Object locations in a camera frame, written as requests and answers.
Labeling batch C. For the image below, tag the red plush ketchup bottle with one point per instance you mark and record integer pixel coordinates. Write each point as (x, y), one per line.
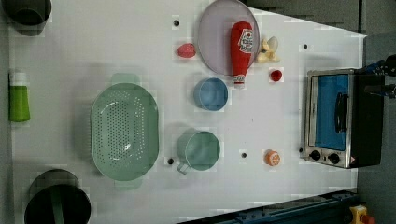
(241, 45)

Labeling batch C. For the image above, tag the grey round plate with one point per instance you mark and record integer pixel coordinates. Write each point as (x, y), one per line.
(214, 34)

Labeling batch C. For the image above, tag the blue cup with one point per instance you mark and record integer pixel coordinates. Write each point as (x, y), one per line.
(210, 94)

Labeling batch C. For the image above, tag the pink plush strawberry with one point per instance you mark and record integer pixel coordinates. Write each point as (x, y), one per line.
(186, 50)

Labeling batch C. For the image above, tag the green oval colander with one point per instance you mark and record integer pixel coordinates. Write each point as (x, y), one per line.
(125, 131)

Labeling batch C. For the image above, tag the orange slice toy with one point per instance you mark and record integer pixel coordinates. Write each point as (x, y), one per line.
(272, 158)

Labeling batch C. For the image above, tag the small red plush fruit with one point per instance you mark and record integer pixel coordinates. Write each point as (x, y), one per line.
(276, 75)

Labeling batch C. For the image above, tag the yellow plush banana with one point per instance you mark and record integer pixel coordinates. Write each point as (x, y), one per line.
(268, 51)

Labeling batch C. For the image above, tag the silver black toaster oven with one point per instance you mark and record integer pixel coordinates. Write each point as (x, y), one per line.
(343, 121)

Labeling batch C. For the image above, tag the black cylinder bottom corner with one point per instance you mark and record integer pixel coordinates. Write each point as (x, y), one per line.
(55, 197)

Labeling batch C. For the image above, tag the black cylinder corner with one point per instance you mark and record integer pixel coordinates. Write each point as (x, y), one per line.
(27, 12)
(55, 197)

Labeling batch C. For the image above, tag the green bottle white cap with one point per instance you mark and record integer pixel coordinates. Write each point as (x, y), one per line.
(19, 110)

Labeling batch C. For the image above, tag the yellow clamp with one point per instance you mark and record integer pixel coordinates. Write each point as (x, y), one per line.
(360, 216)

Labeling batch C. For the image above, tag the black cylinder top corner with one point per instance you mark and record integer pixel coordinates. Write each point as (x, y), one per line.
(27, 12)

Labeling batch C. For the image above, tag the green mug with handle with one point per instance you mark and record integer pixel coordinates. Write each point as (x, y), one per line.
(197, 150)

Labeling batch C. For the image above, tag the blue metal frame rail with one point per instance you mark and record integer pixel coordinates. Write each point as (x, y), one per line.
(329, 208)

